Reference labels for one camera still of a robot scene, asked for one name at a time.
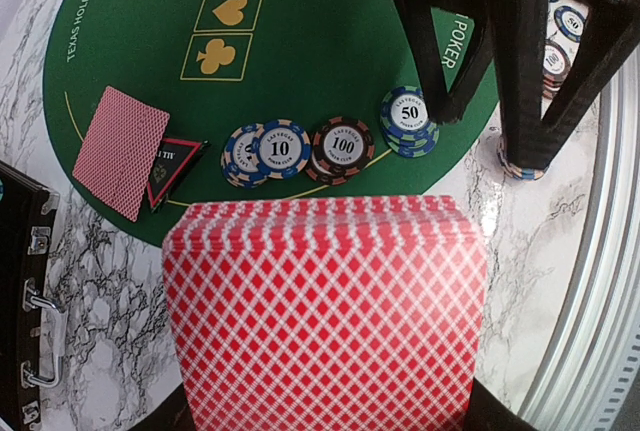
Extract red triangle marker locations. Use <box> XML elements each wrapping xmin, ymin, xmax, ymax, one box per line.
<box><xmin>146</xmin><ymin>137</ymin><xmax>210</xmax><ymax>213</ymax></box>

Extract round green poker mat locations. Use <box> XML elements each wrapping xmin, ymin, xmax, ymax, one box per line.
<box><xmin>42</xmin><ymin>0</ymin><xmax>501</xmax><ymax>232</ymax></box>

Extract front aluminium rail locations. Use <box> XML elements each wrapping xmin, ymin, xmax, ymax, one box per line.
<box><xmin>519</xmin><ymin>52</ymin><xmax>639</xmax><ymax>430</ymax></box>

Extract black poker chip case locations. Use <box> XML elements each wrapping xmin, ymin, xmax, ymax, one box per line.
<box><xmin>1</xmin><ymin>163</ymin><xmax>67</xmax><ymax>430</ymax></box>

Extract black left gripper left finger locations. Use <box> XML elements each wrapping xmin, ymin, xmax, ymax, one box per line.
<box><xmin>134</xmin><ymin>385</ymin><xmax>193</xmax><ymax>431</ymax></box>

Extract white blue chip stack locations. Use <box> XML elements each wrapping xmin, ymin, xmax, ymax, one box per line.
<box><xmin>497</xmin><ymin>136</ymin><xmax>547</xmax><ymax>181</ymax></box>

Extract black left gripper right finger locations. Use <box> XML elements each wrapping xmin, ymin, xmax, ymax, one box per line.
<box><xmin>464</xmin><ymin>379</ymin><xmax>535</xmax><ymax>431</ymax></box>

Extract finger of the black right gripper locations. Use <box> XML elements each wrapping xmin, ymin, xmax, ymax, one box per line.
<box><xmin>393</xmin><ymin>0</ymin><xmax>493</xmax><ymax>124</ymax></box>
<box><xmin>474</xmin><ymin>0</ymin><xmax>640</xmax><ymax>171</ymax></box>

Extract red black chip stack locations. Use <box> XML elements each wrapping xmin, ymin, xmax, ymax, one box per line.
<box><xmin>542</xmin><ymin>39</ymin><xmax>571</xmax><ymax>100</ymax></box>

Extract white blue chips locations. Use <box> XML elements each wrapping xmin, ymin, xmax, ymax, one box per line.
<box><xmin>221</xmin><ymin>119</ymin><xmax>312</xmax><ymax>189</ymax></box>

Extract red striped card deck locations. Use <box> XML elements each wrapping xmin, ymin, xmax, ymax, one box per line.
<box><xmin>162</xmin><ymin>196</ymin><xmax>488</xmax><ymax>430</ymax></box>

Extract teal chips mat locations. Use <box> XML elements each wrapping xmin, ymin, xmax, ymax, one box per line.
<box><xmin>379</xmin><ymin>86</ymin><xmax>439</xmax><ymax>158</ymax></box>

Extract teal chip stack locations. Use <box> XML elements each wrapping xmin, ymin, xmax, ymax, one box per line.
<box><xmin>547</xmin><ymin>0</ymin><xmax>590</xmax><ymax>43</ymax></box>

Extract red card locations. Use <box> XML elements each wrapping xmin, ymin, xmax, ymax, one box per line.
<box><xmin>72</xmin><ymin>86</ymin><xmax>170</xmax><ymax>222</ymax></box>

